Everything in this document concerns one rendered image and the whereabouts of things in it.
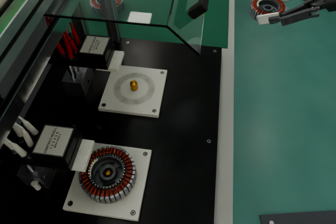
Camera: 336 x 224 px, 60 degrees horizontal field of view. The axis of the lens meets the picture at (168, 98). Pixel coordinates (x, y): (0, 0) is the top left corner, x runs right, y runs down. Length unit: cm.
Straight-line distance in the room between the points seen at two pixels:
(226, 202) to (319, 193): 99
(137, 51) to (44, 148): 44
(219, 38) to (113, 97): 39
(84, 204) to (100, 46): 33
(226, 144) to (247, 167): 84
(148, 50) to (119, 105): 21
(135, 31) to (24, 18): 53
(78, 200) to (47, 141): 15
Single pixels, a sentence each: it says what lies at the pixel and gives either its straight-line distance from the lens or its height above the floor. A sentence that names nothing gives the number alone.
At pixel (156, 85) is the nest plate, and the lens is 76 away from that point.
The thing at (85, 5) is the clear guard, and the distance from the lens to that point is 54.
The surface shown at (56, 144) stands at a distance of 54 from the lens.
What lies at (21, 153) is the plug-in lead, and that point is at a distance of 56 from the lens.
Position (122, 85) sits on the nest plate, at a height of 78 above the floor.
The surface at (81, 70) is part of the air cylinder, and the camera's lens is 76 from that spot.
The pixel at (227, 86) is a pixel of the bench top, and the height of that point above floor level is 75.
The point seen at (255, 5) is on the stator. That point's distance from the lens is 99.
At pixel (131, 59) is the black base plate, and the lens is 84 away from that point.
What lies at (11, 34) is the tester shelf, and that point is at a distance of 46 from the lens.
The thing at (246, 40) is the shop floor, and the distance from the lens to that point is 213.
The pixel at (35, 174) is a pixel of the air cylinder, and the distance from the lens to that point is 64.
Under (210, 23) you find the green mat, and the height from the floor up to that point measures 75.
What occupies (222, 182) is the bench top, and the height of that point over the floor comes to 75.
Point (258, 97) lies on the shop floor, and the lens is 180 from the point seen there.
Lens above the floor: 136
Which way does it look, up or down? 53 degrees down
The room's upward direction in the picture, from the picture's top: straight up
